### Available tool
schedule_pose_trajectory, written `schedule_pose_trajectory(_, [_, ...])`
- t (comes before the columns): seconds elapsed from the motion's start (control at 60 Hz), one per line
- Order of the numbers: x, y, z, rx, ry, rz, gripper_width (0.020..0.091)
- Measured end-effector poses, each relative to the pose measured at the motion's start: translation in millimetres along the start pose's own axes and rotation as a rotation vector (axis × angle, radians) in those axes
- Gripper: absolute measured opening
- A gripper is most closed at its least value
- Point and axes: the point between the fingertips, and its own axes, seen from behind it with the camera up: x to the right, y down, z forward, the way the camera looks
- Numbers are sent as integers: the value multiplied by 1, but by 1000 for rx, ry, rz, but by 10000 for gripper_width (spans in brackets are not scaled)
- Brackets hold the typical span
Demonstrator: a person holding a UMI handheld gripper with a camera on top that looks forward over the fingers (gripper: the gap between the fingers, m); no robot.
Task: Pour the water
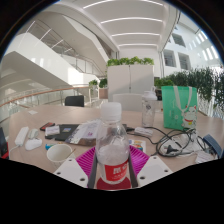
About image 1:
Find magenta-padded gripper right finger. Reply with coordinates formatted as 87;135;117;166
128;145;174;188

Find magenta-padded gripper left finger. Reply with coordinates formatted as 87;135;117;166
53;147;98;190

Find clear red-labelled water bottle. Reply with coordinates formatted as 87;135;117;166
95;101;131;185

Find colourful sticker sheet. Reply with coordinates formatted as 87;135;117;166
129;138;148;154

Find white ribbed cup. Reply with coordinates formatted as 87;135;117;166
46;143;74;170

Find printed booklet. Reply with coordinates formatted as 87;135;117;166
65;120;101;147

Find black notebook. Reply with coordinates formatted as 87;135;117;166
44;123;81;142

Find white card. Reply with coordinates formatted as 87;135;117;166
44;125;61;137

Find small red-black case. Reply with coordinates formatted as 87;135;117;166
39;122;56;132

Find tall clear drink bottle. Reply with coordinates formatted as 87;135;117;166
141;89;158;128

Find white computer mouse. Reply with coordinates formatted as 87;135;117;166
24;138;44;152

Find small white charger block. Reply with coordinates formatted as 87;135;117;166
27;128;40;140

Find white chair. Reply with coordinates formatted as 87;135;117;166
112;92;144;112

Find black office chair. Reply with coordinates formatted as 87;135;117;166
64;95;86;108

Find green tote bag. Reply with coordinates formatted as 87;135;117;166
161;85;199;131

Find white power strip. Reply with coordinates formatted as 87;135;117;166
13;126;30;147

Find potted plants in wooden planter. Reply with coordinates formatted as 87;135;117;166
88;77;109;100

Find white cabinet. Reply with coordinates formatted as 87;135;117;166
106;64;155;103

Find red chair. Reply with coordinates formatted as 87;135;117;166
0;127;10;160

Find row of green hedge plants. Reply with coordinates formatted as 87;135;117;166
153;66;224;113

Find green plants atop cabinet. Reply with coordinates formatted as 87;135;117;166
106;56;155;67

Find black tangled cables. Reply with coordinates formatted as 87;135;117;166
125;124;208;158

